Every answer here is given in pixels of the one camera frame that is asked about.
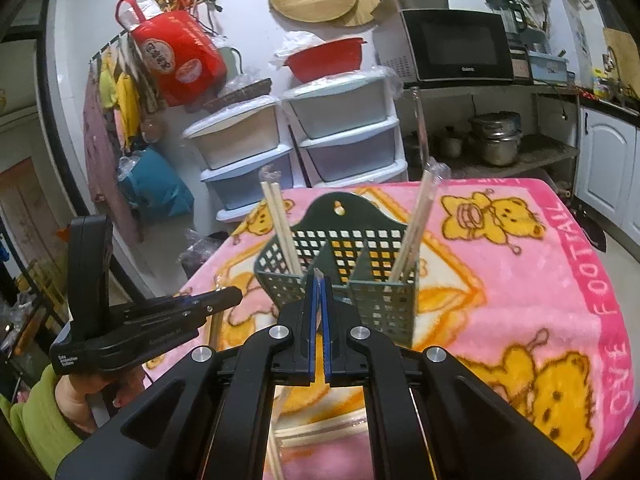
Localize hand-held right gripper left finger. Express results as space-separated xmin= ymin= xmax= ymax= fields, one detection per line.
xmin=60 ymin=272 xmax=321 ymax=480

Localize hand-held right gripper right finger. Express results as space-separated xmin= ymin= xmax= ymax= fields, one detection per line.
xmin=322 ymin=275 xmax=581 ymax=480

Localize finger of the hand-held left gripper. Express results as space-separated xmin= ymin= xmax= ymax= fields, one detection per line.
xmin=125 ymin=287 xmax=244 ymax=332
xmin=107 ymin=296 xmax=201 ymax=319

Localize plastic-wrapped chopstick pair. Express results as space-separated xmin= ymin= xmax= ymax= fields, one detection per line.
xmin=387 ymin=156 xmax=447 ymax=283
xmin=259 ymin=166 xmax=307 ymax=281

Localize green perforated utensil holder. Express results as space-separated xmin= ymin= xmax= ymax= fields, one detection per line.
xmin=254 ymin=195 xmax=418 ymax=348

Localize person's left forearm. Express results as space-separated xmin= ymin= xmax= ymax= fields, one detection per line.
xmin=9 ymin=365 xmax=83 ymax=466

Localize person's left hand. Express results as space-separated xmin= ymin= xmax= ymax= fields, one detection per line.
xmin=55 ymin=367 xmax=146 ymax=433

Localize black trash bin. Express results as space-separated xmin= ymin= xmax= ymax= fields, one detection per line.
xmin=182 ymin=230 xmax=226 ymax=281

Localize blue bag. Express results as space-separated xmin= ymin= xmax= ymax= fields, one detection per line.
xmin=119 ymin=147 xmax=195 ymax=223

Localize pink hanging garment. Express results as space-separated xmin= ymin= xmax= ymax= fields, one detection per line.
xmin=82 ymin=67 xmax=141 ymax=246

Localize yellow hanging cloths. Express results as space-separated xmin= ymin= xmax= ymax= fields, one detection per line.
xmin=97 ymin=52 xmax=141 ymax=146

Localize pink printed blanket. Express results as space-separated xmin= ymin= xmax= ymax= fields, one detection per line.
xmin=142 ymin=177 xmax=628 ymax=480

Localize brown wicker basket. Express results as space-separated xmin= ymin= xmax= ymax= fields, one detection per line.
xmin=202 ymin=78 xmax=273 ymax=113

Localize red printed bag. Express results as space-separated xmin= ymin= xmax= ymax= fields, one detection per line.
xmin=116 ymin=0 xmax=228 ymax=108

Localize small steel kettle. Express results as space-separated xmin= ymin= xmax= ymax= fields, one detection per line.
xmin=440 ymin=127 xmax=463 ymax=158

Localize stacked steel pots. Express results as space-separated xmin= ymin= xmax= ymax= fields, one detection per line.
xmin=467 ymin=112 xmax=523 ymax=167

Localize red plastic basin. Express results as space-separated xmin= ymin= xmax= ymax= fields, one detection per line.
xmin=283 ymin=37 xmax=368 ymax=83

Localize metal shelf rack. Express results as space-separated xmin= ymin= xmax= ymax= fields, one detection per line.
xmin=400 ymin=80 xmax=583 ymax=196

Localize black microwave oven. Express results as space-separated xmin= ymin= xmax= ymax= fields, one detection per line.
xmin=372 ymin=7 xmax=516 ymax=86

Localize white kitchen cabinets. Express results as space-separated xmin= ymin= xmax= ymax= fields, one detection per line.
xmin=572 ymin=102 xmax=640 ymax=261

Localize blue dish container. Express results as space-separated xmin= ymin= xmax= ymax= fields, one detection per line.
xmin=527 ymin=52 xmax=576 ymax=86

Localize wooden cutting board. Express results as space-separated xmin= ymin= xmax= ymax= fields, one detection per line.
xmin=602 ymin=27 xmax=640 ymax=98

